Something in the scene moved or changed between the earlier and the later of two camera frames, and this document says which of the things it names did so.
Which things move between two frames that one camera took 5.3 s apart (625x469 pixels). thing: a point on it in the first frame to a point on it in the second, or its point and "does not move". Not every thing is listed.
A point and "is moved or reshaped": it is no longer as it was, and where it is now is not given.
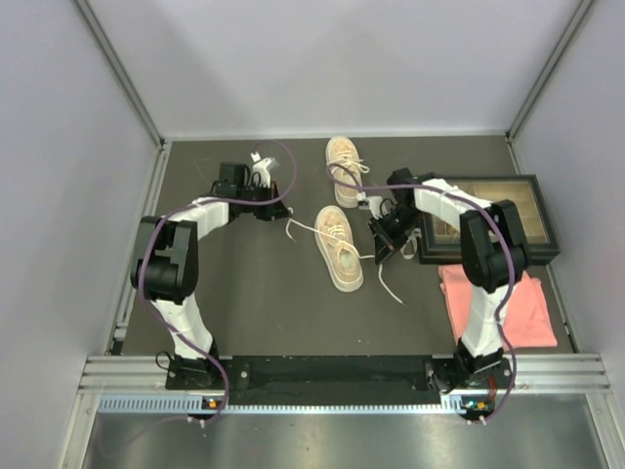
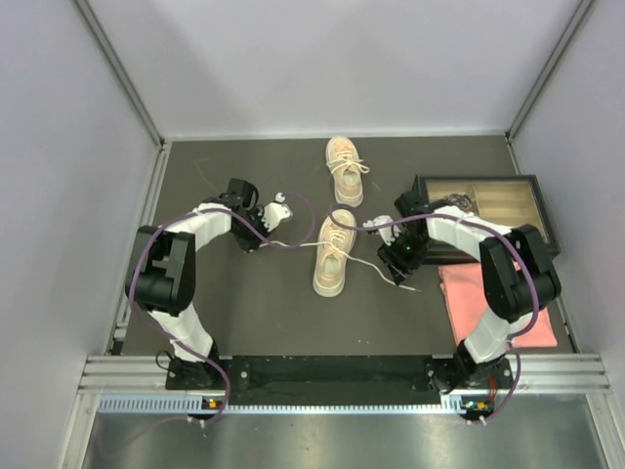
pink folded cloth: [526, 322] does not move
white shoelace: [288, 225] is moved or reshaped
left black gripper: [272, 211] to [252, 244]
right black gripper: [382, 247] to [392, 257]
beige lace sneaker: [335, 240] is moved or reshaped
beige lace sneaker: [342, 150] does not move
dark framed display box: [439, 244] does not move
